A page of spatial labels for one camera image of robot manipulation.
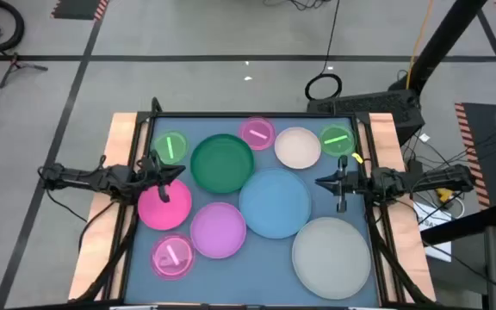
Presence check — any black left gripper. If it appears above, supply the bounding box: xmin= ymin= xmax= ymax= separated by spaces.
xmin=134 ymin=148 xmax=187 ymax=205

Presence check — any hot pink plastic plate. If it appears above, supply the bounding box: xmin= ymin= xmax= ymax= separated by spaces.
xmin=137 ymin=178 xmax=193 ymax=232

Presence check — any large blue plastic plate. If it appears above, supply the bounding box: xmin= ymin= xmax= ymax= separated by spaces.
xmin=238 ymin=167 xmax=313 ymax=240

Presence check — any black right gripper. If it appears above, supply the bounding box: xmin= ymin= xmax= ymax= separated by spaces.
xmin=315 ymin=154 xmax=375 ymax=214

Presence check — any purple plastic plate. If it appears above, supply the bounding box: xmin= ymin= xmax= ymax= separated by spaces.
xmin=189 ymin=201 xmax=248 ymax=260

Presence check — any black equipment case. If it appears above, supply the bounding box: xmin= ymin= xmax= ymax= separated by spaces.
xmin=307 ymin=89 xmax=425 ymax=146

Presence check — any wooden table side board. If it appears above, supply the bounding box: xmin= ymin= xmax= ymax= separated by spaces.
xmin=368 ymin=112 xmax=437 ymax=302
xmin=67 ymin=112 xmax=150 ymax=302

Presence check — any yellow hanging cable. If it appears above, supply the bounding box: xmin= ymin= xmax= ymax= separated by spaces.
xmin=405 ymin=0 xmax=435 ymax=91

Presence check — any black metal beam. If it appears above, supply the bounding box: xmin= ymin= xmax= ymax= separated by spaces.
xmin=419 ymin=204 xmax=496 ymax=246

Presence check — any large dark green plastic plate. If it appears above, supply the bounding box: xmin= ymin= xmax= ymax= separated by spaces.
xmin=189 ymin=133 xmax=257 ymax=195

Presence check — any black floor cable bundle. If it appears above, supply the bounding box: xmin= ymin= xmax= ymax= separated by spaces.
xmin=263 ymin=0 xmax=331 ymax=12

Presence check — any white paper sheet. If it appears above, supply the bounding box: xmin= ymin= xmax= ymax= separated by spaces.
xmin=411 ymin=201 xmax=454 ymax=262

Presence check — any beige plastic plate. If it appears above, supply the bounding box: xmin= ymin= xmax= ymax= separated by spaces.
xmin=273 ymin=126 xmax=322 ymax=171

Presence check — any black hanging cable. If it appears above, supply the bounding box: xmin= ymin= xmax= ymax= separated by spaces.
xmin=303 ymin=0 xmax=344 ymax=102

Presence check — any black tripod stand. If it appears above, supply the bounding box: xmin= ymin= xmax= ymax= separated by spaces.
xmin=0 ymin=51 xmax=49 ymax=90

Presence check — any large grey plastic plate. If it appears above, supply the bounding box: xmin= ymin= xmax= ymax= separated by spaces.
xmin=291 ymin=216 xmax=372 ymax=301

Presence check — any small clear pink plate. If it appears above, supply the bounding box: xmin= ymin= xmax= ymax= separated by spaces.
xmin=150 ymin=233 xmax=196 ymax=281
xmin=238 ymin=116 xmax=277 ymax=152

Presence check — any small clear green plate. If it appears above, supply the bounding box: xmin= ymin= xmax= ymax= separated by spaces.
xmin=319 ymin=123 xmax=357 ymax=158
xmin=152 ymin=130 xmax=189 ymax=165

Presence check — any black slanted pole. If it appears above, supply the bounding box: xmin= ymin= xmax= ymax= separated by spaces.
xmin=387 ymin=0 xmax=488 ymax=94

